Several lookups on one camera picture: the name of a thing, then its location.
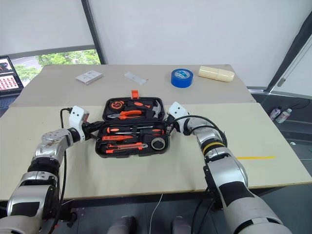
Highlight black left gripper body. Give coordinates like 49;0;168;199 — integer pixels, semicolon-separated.
81;121;98;140

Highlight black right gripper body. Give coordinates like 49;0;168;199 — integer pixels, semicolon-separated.
166;116;176;135

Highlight orange black screwdriver ball end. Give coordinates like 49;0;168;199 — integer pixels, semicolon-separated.
105;125;155;135

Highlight black orange claw hammer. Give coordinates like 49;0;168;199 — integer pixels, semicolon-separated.
126;101;163;119

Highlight red voltage tester pen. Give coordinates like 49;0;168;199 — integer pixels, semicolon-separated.
101;135;135;141

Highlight black tool case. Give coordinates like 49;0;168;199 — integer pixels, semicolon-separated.
95;90;171;158

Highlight orange black slim screwdriver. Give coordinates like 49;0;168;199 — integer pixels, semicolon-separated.
114;128;165;137

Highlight silver metal ring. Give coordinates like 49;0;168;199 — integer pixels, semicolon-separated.
150;137;168;150

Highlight orange black tape measure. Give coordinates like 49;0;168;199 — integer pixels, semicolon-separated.
109;99;125;111

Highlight orange black utility knife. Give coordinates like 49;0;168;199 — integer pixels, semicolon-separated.
105;143;149;155

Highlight white card box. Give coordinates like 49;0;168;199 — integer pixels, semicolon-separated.
75;70;104;87

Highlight blue tape roll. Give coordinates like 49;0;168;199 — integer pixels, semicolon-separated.
171;68;194;89

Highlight cream cylindrical case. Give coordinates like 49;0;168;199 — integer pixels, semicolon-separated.
197;65;235;84

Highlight yellow tape strip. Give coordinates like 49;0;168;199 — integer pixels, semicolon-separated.
236;156;277;160

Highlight dark rounded shape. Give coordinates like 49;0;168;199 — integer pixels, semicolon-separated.
171;215;193;234
106;215;136;234

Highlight black laptop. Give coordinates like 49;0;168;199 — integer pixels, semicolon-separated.
0;56;25;98

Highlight purple white spray can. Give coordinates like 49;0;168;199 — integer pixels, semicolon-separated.
270;106;282;119

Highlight white plastic bottle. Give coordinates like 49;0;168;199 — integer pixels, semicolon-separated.
275;108;293;124

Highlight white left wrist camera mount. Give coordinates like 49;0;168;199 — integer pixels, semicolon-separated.
68;105;90;141

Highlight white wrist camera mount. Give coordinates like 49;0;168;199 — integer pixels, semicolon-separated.
68;105;90;141
168;101;191;134

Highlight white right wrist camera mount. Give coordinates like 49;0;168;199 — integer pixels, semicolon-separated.
168;101;191;134

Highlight orange handled pliers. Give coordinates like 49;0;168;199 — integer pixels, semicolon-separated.
107;110;143;121

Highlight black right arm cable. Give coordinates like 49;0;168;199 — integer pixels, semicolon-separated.
170;115;228;148

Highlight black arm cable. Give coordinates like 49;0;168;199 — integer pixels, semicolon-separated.
50;108;74;231
170;115;228;148

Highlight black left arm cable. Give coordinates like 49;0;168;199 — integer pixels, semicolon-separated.
50;108;74;231

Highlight thin white cable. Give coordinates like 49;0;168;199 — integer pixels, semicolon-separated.
149;193;164;234

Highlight black window frame post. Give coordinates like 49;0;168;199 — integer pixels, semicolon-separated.
81;0;107;65

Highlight black cable under table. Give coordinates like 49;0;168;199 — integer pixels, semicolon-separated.
191;196;216;234

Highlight dark diagonal frame beam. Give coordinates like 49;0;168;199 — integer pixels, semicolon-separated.
266;16;312;94

